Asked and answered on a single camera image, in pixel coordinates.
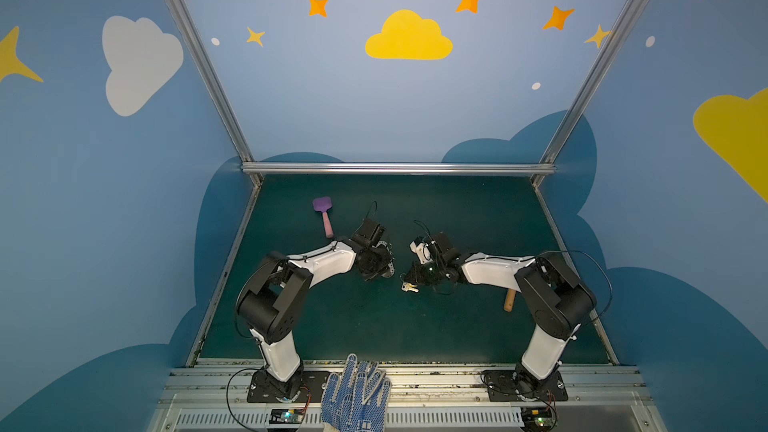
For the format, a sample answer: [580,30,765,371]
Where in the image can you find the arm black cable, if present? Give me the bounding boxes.
[225,200,379,432]
[413,219,614,337]

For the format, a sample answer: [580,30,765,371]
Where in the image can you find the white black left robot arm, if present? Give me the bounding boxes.
[234,218,394,403]

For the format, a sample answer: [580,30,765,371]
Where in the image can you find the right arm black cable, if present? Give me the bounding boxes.
[413,219,614,337]

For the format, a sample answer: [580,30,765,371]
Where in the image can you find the blue dotted work gloves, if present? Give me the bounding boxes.
[321,353,392,432]

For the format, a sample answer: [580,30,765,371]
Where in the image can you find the green circuit board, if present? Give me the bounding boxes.
[521,408,557,432]
[269,409,305,425]

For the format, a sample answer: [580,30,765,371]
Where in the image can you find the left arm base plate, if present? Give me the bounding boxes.
[247,369,329,403]

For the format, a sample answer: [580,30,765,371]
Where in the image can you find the aluminium right frame post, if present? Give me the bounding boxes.
[531,0,650,190]

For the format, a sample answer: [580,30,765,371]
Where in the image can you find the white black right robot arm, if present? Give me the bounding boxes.
[402,233,597,403]

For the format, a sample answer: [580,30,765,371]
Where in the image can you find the aluminium back frame rail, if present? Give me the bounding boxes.
[241,162,556,176]

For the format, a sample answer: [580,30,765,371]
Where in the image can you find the aluminium left frame post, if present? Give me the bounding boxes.
[164,0,253,167]

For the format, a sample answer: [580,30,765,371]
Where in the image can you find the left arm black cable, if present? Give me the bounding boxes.
[225,200,379,432]

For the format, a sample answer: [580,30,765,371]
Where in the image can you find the aluminium frame post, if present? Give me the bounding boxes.
[531,0,650,190]
[164,0,253,167]

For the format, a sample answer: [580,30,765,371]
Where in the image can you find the purple spade pink handle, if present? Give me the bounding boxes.
[312,196,335,239]

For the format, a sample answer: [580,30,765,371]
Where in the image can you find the left green circuit board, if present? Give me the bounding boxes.
[269,409,305,425]

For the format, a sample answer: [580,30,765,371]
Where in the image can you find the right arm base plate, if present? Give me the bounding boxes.
[480,365,568,403]

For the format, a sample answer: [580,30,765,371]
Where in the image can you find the right green circuit board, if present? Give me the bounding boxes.
[521,408,557,432]

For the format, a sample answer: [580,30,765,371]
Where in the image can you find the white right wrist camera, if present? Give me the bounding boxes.
[410,237,433,264]

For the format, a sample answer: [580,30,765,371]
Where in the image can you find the wooden handle tool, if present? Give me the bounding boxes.
[503,289,517,312]

